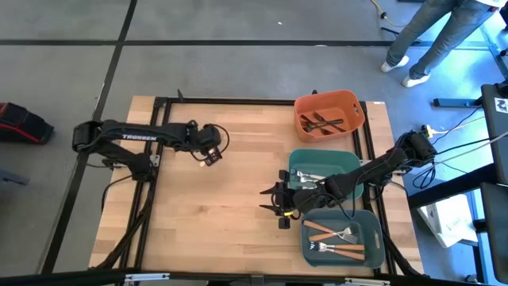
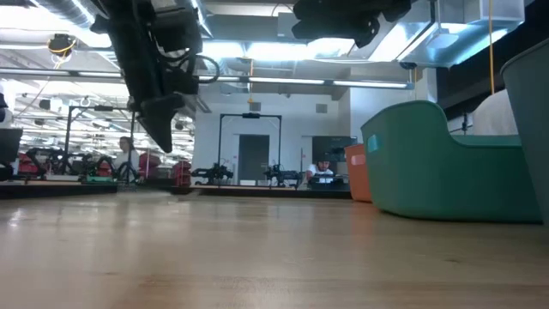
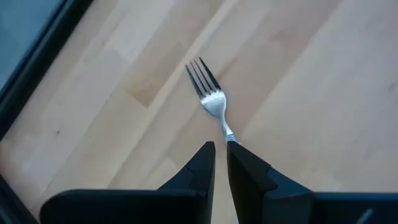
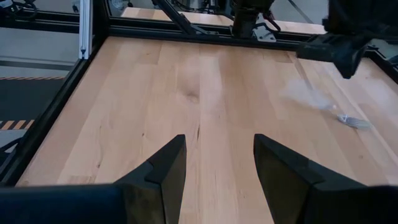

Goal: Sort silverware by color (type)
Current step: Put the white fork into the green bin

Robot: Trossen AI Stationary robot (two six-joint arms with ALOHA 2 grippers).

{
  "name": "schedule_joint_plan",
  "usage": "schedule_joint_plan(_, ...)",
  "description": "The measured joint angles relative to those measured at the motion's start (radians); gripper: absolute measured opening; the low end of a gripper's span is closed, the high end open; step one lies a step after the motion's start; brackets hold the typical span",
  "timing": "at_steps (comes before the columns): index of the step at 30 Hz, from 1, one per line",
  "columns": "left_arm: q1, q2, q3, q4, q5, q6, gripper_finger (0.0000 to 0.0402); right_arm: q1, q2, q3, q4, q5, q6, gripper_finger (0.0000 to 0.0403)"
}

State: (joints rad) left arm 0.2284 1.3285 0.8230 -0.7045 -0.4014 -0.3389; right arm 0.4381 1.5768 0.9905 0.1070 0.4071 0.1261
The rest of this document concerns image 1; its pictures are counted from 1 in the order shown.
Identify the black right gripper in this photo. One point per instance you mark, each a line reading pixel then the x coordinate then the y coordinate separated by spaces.
pixel 291 200

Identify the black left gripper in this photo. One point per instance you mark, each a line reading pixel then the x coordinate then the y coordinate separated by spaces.
pixel 208 137

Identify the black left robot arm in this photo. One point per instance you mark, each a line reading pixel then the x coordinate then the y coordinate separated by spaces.
pixel 135 137

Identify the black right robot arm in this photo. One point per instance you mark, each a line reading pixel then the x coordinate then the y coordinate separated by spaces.
pixel 377 171

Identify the teal plastic bin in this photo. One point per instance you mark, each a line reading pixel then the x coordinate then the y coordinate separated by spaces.
pixel 317 157

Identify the grey-teal plastic bin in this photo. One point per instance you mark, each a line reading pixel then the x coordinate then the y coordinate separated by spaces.
pixel 317 258

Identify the orange plastic bin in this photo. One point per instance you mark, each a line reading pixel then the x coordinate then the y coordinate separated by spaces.
pixel 341 97

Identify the white cardboard box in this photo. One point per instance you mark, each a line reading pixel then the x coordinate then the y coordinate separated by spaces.
pixel 448 222

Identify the black diagonal beam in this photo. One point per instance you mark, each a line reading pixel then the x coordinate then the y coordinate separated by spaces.
pixel 456 184

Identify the black gantry beam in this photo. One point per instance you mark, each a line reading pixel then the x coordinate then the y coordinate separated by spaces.
pixel 59 278

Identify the red and black bag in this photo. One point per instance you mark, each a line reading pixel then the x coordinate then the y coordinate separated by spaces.
pixel 20 123

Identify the grey floor object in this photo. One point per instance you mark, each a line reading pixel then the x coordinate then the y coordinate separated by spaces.
pixel 12 176

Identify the black stand foot bar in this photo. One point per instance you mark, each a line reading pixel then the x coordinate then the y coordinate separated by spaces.
pixel 456 103

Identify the black desk with sticker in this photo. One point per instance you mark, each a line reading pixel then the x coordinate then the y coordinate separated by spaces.
pixel 492 139

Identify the person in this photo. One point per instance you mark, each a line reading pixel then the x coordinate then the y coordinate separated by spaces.
pixel 436 35

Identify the black table frame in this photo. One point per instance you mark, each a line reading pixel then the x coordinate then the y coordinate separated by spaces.
pixel 238 101

